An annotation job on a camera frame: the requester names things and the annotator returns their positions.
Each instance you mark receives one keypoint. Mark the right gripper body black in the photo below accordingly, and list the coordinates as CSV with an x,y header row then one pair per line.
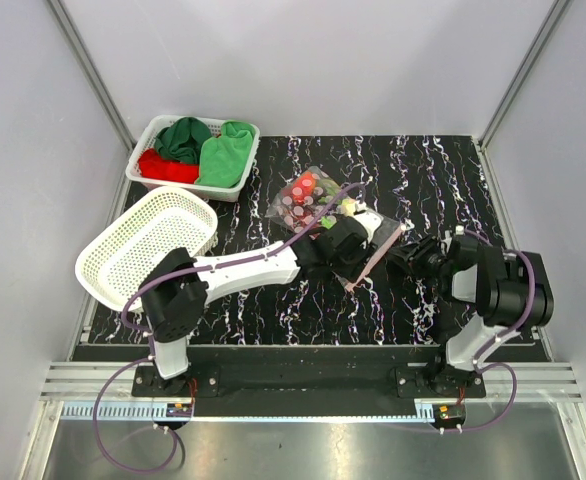
x,y
427,257

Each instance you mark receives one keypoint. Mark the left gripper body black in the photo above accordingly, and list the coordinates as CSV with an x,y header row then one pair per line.
x,y
351,267

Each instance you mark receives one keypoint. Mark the clear zip top bag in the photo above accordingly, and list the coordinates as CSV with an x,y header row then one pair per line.
x,y
337,200

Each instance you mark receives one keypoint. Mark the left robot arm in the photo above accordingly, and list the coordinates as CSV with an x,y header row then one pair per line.
x,y
176,293

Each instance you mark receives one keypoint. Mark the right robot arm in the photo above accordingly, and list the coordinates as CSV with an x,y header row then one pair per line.
x,y
508,289

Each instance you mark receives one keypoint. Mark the green vegetable toy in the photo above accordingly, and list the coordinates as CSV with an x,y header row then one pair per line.
x,y
328,221

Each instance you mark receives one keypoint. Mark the light green cloth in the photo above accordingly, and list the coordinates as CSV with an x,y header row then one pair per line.
x,y
224,158

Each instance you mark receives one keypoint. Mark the white basket with cloths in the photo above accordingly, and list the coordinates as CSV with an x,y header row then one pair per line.
x,y
147,142

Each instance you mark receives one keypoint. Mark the dark green cloth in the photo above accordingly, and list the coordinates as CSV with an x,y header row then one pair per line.
x,y
183,140

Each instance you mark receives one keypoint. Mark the red cloth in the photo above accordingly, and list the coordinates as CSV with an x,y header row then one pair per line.
x,y
153,166

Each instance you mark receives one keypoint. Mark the white perforated empty basket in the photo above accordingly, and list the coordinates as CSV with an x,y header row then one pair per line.
x,y
112,267

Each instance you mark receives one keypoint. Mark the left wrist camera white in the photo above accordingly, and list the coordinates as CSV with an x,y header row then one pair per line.
x,y
369,219

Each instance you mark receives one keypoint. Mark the white slotted cable duct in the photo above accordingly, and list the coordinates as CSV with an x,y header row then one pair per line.
x,y
169,412

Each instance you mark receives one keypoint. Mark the aluminium frame rail front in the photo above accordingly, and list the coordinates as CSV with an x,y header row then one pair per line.
x,y
536,381

